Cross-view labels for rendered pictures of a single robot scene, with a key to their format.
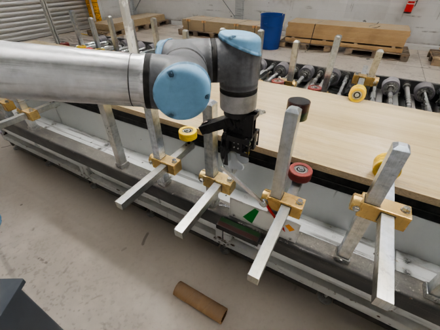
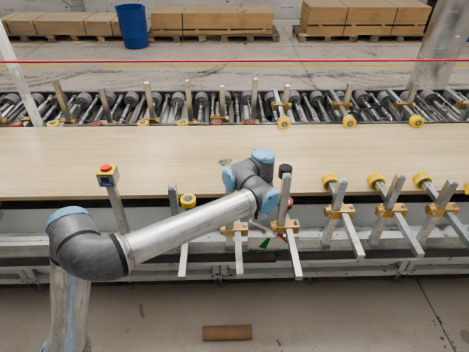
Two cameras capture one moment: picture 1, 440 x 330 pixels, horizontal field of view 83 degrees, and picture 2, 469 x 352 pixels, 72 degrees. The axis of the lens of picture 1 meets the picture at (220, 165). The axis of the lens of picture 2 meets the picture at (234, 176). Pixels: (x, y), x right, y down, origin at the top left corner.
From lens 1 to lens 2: 0.86 m
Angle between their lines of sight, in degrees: 24
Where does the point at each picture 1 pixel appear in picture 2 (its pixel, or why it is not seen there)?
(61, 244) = not seen: outside the picture
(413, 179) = not seen: hidden behind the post
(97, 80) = (240, 212)
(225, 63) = (263, 172)
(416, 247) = (355, 220)
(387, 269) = (356, 241)
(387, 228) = (347, 221)
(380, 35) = (248, 19)
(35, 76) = (218, 223)
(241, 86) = (269, 178)
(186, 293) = (214, 331)
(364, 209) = (333, 214)
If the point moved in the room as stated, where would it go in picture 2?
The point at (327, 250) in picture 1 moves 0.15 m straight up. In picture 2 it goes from (315, 244) to (321, 225)
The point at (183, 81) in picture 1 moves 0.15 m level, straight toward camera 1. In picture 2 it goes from (273, 198) to (308, 225)
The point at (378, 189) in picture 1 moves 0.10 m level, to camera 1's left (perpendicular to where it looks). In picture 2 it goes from (337, 202) to (321, 210)
